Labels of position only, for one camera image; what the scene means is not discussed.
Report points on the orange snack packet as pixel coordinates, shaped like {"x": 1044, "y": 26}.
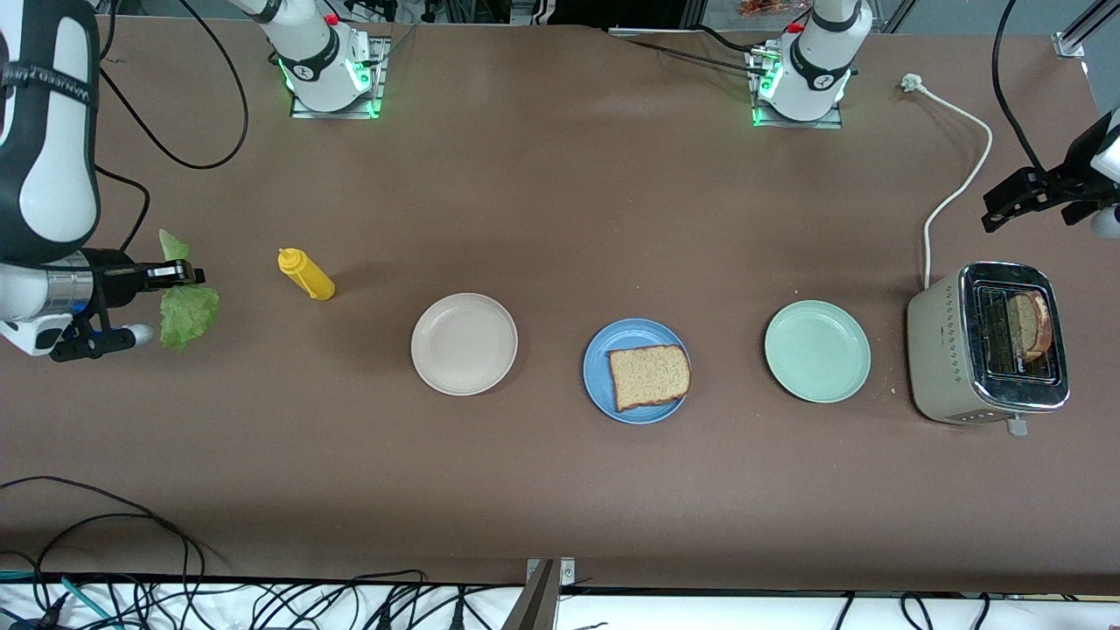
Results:
{"x": 761, "y": 7}

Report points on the brown bread slice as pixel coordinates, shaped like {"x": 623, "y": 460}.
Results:
{"x": 1028, "y": 325}
{"x": 649, "y": 378}

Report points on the beige round plate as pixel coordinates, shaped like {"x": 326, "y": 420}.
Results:
{"x": 464, "y": 344}

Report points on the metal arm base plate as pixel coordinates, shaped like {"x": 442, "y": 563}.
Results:
{"x": 831, "y": 121}
{"x": 379, "y": 83}

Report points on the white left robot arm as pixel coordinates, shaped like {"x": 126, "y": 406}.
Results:
{"x": 814, "y": 70}

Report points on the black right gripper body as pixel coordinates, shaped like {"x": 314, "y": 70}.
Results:
{"x": 112, "y": 276}

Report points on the aluminium frame profile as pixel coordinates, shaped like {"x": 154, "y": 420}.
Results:
{"x": 1072, "y": 42}

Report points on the beige chrome toaster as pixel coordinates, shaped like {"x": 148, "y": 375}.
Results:
{"x": 941, "y": 350}

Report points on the blue round plate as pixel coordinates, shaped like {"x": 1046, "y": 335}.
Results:
{"x": 639, "y": 331}

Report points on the green lettuce leaf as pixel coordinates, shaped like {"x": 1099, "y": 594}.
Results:
{"x": 188, "y": 315}

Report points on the grey metal bracket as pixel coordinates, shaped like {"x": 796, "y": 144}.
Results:
{"x": 544, "y": 599}

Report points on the yellow squeeze sauce bottle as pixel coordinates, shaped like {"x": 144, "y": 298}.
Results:
{"x": 311, "y": 278}

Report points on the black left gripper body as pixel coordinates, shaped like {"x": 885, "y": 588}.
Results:
{"x": 1057, "y": 182}

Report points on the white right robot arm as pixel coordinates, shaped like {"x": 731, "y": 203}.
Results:
{"x": 52, "y": 131}

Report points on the green round plate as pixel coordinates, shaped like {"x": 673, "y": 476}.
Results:
{"x": 817, "y": 352}

